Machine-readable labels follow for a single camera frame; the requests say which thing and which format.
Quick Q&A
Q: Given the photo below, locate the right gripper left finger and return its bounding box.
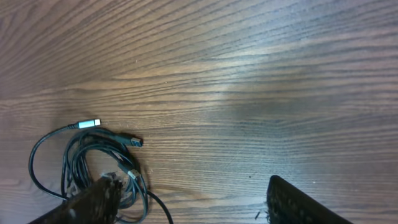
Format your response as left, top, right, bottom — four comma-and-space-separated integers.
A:
30, 177, 123, 224

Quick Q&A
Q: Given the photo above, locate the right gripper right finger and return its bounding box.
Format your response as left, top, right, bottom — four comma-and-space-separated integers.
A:
266, 175, 351, 224

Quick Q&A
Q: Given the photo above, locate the thin black USB-C cable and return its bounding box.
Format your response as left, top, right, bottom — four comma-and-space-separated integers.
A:
27, 118, 174, 224

